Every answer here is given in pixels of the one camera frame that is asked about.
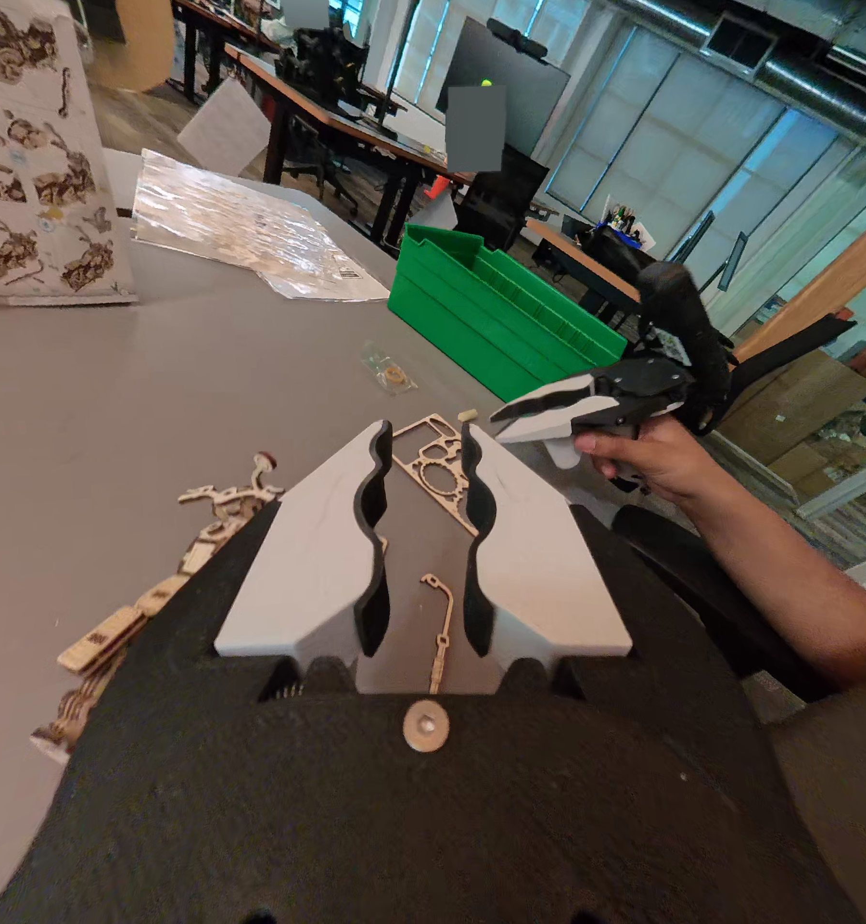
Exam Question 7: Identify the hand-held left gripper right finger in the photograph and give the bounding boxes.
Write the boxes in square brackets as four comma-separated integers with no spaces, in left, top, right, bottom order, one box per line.
[460,422,634,676]

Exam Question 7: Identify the grey desk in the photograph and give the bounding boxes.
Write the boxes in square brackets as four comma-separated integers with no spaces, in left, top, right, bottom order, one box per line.
[0,148,600,924]

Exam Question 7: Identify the clear plastic wrapper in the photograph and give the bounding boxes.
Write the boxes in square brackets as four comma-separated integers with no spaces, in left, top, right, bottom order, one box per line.
[130,148,391,303]

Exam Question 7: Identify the wooden beam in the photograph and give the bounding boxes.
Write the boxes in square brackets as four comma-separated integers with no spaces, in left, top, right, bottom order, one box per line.
[732,209,866,362]

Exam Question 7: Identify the white square panel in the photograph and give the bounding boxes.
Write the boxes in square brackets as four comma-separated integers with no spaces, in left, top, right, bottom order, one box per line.
[177,76,271,178]

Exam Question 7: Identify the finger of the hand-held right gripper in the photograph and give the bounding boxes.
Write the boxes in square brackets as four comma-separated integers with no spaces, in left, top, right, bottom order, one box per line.
[489,374,600,428]
[494,396,623,472]

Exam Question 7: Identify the silver ventilation ducts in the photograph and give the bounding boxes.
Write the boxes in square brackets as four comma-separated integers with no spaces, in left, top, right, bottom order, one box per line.
[606,0,866,145]

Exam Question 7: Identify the green plastic bin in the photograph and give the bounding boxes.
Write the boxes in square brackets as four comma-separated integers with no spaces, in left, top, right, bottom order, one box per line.
[387,224,629,404]

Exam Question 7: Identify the person's dark clothing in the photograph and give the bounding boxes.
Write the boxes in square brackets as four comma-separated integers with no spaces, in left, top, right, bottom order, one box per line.
[765,671,866,924]

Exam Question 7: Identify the printed instruction booklet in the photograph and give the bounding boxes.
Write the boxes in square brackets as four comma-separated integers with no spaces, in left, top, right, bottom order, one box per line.
[0,7,140,308]

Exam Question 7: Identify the person's right forearm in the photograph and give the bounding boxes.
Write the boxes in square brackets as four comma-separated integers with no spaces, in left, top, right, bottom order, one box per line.
[675,448,866,672]

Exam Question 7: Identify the stack of cardboard boxes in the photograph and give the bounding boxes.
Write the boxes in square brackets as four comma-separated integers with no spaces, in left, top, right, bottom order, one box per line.
[718,350,866,506]

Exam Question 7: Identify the small bag with rubber bands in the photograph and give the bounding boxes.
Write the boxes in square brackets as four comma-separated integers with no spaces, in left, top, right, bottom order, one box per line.
[361,343,420,394]

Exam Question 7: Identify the black desk equipment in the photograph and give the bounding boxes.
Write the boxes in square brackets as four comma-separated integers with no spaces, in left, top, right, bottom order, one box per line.
[274,27,369,116]

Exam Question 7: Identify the black organizer with pens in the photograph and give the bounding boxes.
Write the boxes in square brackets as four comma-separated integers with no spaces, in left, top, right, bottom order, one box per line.
[595,202,658,282]

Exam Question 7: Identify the background wooden desk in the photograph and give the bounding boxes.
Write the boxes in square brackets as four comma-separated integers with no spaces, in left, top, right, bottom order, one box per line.
[224,43,477,254]

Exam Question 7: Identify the thin wooden rod part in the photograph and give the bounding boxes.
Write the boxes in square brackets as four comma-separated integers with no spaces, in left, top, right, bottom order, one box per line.
[420,574,456,694]

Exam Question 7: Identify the wooden sheet with gear holes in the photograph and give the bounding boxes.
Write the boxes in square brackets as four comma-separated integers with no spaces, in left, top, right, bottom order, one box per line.
[393,413,481,537]

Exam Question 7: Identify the large black monitor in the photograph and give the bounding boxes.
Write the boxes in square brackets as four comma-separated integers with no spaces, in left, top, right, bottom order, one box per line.
[436,16,573,156]

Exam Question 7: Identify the black chair armrest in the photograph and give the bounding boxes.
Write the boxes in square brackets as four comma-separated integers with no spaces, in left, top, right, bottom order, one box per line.
[613,505,838,701]

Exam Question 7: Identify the person's right hand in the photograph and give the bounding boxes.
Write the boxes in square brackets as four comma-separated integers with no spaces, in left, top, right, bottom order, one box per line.
[573,417,715,506]

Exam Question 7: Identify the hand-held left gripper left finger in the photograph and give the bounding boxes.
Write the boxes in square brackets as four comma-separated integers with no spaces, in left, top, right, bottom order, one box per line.
[215,420,395,661]

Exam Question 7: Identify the wooden motorcycle model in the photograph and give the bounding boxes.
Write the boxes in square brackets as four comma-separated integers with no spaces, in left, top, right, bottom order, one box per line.
[30,451,287,766]

